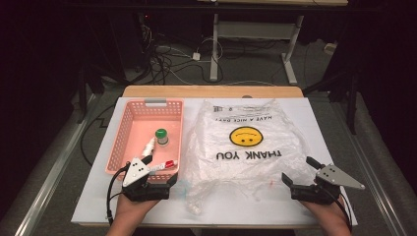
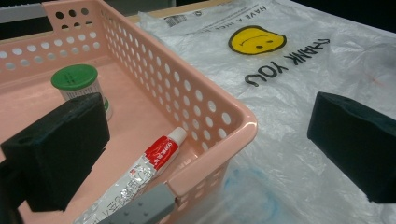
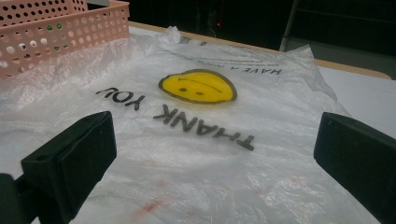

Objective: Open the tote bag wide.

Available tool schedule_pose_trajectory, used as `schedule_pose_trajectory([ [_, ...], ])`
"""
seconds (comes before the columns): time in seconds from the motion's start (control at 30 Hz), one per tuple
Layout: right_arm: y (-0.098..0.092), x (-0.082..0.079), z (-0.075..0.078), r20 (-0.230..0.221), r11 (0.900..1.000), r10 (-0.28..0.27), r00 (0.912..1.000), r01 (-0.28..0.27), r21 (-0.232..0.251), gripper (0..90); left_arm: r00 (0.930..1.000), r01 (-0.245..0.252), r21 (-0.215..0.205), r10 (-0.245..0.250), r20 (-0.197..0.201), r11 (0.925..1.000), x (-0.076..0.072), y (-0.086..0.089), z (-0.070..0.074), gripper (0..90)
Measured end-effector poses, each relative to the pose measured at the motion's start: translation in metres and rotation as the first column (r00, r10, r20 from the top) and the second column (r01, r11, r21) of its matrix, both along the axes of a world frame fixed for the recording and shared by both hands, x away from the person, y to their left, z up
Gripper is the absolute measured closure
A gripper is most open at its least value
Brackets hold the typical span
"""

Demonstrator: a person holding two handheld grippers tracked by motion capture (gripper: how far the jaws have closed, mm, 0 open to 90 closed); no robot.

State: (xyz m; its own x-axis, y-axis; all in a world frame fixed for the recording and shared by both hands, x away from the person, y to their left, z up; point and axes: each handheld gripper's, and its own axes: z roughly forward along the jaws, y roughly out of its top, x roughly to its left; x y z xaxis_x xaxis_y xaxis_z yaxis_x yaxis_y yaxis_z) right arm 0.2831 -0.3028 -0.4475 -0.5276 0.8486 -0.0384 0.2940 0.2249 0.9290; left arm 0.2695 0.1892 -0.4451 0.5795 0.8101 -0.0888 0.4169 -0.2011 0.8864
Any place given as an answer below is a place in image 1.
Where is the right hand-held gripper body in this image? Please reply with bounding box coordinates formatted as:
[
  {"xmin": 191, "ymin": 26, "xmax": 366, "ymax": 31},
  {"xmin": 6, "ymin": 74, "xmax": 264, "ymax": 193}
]
[{"xmin": 289, "ymin": 163, "xmax": 366, "ymax": 207}]

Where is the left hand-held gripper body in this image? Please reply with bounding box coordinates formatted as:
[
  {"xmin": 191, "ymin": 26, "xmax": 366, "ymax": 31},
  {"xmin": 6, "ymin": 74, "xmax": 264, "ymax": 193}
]
[{"xmin": 121, "ymin": 156, "xmax": 172, "ymax": 203}]

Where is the small white bottle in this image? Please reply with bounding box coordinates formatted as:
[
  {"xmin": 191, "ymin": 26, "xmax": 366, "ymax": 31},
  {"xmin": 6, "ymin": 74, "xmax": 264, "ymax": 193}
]
[{"xmin": 141, "ymin": 137, "xmax": 157, "ymax": 158}]

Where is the red and white tube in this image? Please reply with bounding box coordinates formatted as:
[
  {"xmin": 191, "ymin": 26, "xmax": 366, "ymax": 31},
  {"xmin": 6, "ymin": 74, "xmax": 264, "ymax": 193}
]
[{"xmin": 149, "ymin": 159, "xmax": 179, "ymax": 173}]

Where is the green capped bottle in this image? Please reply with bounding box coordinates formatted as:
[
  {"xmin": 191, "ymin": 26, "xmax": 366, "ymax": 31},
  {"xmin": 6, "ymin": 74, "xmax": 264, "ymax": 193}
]
[{"xmin": 154, "ymin": 128, "xmax": 170, "ymax": 148}]

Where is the pink plastic basket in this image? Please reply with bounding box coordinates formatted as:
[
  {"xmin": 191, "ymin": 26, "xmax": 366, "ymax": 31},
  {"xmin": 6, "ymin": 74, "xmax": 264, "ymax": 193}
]
[{"xmin": 104, "ymin": 97, "xmax": 185, "ymax": 183}]

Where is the clear plastic smiley bag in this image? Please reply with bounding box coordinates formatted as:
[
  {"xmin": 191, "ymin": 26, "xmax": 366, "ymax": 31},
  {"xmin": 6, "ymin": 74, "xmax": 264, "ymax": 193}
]
[{"xmin": 181, "ymin": 97, "xmax": 318, "ymax": 216}]

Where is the person's right hand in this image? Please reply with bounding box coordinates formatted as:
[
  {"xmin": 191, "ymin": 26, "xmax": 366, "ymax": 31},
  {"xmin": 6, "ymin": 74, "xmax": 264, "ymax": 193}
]
[{"xmin": 299, "ymin": 195, "xmax": 351, "ymax": 229}]

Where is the person's left hand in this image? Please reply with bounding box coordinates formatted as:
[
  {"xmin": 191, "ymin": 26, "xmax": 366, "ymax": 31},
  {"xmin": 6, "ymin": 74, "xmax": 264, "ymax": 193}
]
[{"xmin": 112, "ymin": 192, "xmax": 160, "ymax": 228}]

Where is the white board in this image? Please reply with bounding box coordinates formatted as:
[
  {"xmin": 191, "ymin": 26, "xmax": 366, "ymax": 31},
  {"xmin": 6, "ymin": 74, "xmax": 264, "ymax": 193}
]
[{"xmin": 71, "ymin": 96, "xmax": 359, "ymax": 227}]

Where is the black stand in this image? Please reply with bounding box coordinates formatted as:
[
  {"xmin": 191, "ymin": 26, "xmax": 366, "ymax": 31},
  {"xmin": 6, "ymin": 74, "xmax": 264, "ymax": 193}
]
[
  {"xmin": 302, "ymin": 64, "xmax": 359, "ymax": 136},
  {"xmin": 76, "ymin": 61, "xmax": 106, "ymax": 125}
]

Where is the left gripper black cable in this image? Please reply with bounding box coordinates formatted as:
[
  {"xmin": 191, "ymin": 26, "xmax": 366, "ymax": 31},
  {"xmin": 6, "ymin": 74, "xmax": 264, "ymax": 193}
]
[{"xmin": 105, "ymin": 162, "xmax": 131, "ymax": 226}]

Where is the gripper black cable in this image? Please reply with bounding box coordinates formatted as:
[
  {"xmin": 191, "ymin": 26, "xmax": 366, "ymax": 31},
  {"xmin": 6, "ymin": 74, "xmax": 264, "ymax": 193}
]
[
  {"xmin": 328, "ymin": 186, "xmax": 354, "ymax": 232},
  {"xmin": 105, "ymin": 162, "xmax": 131, "ymax": 226}
]

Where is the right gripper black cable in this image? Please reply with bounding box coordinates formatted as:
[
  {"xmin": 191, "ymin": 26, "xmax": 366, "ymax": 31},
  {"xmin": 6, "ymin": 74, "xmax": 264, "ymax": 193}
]
[{"xmin": 328, "ymin": 186, "xmax": 354, "ymax": 232}]

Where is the metal floor rail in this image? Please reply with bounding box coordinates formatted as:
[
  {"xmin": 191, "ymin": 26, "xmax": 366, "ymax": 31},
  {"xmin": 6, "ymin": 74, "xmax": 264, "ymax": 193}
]
[
  {"xmin": 14, "ymin": 93, "xmax": 100, "ymax": 236},
  {"xmin": 329, "ymin": 100, "xmax": 408, "ymax": 236}
]

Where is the black floor cable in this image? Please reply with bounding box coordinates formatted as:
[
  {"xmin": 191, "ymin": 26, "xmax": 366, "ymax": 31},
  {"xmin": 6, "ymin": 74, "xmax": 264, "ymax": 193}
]
[{"xmin": 80, "ymin": 103, "xmax": 116, "ymax": 167}]

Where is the tangle of floor cables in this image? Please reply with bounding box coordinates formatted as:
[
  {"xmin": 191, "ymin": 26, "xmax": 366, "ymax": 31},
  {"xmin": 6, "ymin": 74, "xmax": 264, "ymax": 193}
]
[{"xmin": 137, "ymin": 23, "xmax": 224, "ymax": 87}]

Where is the white metal desk frame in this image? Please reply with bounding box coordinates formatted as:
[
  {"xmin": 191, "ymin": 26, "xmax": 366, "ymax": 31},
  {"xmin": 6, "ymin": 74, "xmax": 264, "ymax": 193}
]
[{"xmin": 208, "ymin": 13, "xmax": 305, "ymax": 86}]

